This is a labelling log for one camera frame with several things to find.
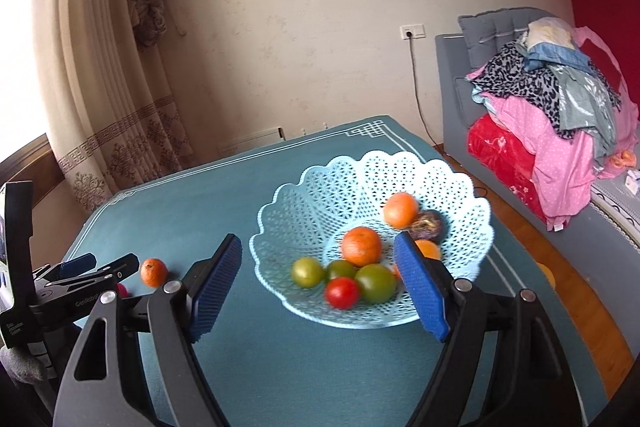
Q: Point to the small white box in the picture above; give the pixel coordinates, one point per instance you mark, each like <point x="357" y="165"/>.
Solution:
<point x="634" y="183"/>

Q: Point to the grey sofa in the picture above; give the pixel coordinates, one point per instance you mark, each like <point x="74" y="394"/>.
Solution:
<point x="452" y="82"/>

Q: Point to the beige patterned curtain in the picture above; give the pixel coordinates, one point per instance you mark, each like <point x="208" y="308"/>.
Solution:
<point x="100" y="82"/>

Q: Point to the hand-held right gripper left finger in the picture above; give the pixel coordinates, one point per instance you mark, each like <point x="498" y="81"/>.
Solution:
<point x="217" y="289"/>

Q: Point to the white and yellow cloth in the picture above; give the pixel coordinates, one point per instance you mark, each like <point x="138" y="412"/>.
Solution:
<point x="550" y="32"/>

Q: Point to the small mandarin with dark stem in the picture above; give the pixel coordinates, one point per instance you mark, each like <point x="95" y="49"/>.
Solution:
<point x="153" y="271"/>

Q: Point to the small red cherry tomato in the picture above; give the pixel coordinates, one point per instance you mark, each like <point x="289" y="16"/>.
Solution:
<point x="122" y="291"/>

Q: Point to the large orange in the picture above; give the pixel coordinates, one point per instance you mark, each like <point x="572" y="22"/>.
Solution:
<point x="361" y="246"/>

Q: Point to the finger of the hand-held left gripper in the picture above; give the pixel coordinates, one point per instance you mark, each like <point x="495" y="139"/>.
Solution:
<point x="80" y="263"/>
<point x="115" y="274"/>

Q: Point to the dark passion fruit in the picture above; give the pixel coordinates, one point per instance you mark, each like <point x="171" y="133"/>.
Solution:
<point x="427" y="227"/>

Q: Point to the small green tomato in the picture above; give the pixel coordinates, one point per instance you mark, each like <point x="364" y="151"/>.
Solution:
<point x="341" y="269"/>
<point x="307" y="272"/>

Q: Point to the orange round object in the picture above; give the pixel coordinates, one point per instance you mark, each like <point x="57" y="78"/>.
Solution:
<point x="547" y="277"/>

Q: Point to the light blue lattice basket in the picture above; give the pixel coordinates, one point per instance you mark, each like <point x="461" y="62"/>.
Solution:
<point x="320" y="202"/>

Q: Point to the window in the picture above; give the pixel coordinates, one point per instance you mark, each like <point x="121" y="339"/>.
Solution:
<point x="20" y="57"/>

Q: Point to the blue denim cloth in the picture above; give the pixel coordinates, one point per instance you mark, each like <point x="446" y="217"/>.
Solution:
<point x="555" y="54"/>

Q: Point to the large green tomato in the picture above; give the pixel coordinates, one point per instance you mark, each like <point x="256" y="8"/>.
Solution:
<point x="375" y="283"/>

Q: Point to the grey cushion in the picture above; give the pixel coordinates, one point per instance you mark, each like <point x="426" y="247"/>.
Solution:
<point x="492" y="27"/>

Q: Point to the person's left hand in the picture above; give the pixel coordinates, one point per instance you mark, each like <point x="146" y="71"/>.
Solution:
<point x="22" y="359"/>

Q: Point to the red floral blanket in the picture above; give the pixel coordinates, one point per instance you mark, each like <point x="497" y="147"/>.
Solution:
<point x="500" y="157"/>

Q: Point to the pile of clothes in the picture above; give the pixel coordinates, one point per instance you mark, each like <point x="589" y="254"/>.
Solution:
<point x="560" y="157"/>

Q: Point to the red headboard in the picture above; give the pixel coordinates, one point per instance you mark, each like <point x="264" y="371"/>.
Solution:
<point x="600" y="2"/>

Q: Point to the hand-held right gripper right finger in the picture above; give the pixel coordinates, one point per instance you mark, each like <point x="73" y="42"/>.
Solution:
<point x="420" y="289"/>

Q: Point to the orange cloth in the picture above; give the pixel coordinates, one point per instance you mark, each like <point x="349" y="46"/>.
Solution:
<point x="621" y="159"/>

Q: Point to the grey-green floral cloth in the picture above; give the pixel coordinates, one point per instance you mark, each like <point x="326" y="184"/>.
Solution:
<point x="582" y="107"/>

